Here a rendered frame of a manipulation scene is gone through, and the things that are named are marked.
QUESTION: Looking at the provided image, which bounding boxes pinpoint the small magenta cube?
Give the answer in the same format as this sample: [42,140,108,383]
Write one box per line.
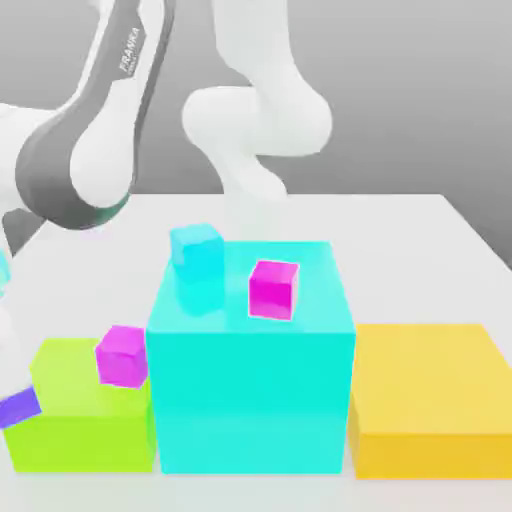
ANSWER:
[94,324,150,390]
[247,259,301,322]

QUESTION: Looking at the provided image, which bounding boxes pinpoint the small cyan cube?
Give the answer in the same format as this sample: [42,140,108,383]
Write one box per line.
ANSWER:
[169,222,226,289]

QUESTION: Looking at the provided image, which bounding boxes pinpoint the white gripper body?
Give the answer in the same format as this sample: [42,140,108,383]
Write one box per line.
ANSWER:
[0,305,38,402]

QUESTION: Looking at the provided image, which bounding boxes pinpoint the small purple cube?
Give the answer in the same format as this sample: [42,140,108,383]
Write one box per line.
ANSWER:
[0,385,44,430]

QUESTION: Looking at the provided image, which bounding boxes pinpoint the large yellow box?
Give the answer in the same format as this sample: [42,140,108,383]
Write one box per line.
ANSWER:
[348,322,512,480]

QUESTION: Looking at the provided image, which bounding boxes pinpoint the large cyan box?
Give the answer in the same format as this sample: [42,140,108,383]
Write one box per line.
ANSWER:
[144,240,358,476]

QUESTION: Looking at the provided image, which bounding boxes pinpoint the large green box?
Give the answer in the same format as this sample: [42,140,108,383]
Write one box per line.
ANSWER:
[2,337,158,474]

